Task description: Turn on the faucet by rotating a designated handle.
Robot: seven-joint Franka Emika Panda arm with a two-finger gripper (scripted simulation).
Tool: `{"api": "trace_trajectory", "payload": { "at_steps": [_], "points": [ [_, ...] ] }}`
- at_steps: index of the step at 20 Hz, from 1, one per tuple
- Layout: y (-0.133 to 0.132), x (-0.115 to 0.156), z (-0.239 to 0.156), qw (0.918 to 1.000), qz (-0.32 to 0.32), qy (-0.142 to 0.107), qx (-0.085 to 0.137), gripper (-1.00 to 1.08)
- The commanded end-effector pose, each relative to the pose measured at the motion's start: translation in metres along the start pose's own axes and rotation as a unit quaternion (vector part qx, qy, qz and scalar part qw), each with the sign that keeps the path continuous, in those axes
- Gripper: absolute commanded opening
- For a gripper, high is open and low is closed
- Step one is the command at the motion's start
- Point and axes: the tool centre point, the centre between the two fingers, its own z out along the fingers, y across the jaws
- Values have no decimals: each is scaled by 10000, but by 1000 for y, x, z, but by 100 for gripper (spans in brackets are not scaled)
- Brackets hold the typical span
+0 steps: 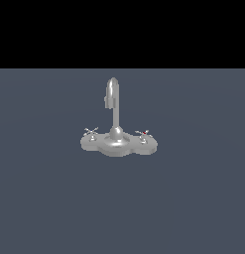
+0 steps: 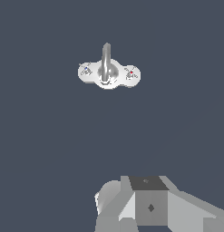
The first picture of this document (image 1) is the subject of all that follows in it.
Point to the silver faucet with base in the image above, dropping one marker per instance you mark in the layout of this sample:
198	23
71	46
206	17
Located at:
115	142

